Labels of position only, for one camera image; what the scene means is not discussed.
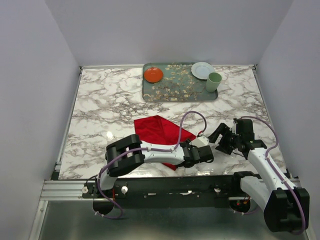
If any orange saucer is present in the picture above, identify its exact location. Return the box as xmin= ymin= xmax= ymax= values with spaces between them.
xmin=143 ymin=67 xmax=163 ymax=83

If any green cup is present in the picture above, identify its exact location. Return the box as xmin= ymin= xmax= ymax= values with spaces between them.
xmin=205 ymin=72 xmax=222 ymax=93

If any red cloth napkin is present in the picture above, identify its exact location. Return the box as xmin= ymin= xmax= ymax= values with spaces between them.
xmin=133 ymin=115 xmax=197 ymax=172

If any floral teal serving tray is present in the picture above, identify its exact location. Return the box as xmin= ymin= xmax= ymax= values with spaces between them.
xmin=141 ymin=62 xmax=219 ymax=103

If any light blue plate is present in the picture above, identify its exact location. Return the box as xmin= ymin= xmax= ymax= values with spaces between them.
xmin=191 ymin=62 xmax=215 ymax=80

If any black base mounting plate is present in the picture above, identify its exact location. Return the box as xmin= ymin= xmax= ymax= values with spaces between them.
xmin=82 ymin=176 xmax=261 ymax=210

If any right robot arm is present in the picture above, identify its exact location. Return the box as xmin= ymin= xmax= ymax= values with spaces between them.
xmin=208 ymin=118 xmax=310 ymax=235

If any aluminium frame rail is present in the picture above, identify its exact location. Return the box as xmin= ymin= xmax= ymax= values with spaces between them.
xmin=40 ymin=180 xmax=93 ymax=201

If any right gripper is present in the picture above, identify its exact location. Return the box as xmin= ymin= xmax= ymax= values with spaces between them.
xmin=206 ymin=122 xmax=242 ymax=155

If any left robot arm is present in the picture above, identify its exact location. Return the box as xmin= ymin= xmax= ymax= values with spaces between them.
xmin=93 ymin=134 xmax=214 ymax=198

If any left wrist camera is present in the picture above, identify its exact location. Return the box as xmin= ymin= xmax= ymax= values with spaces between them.
xmin=189 ymin=135 xmax=209 ymax=148

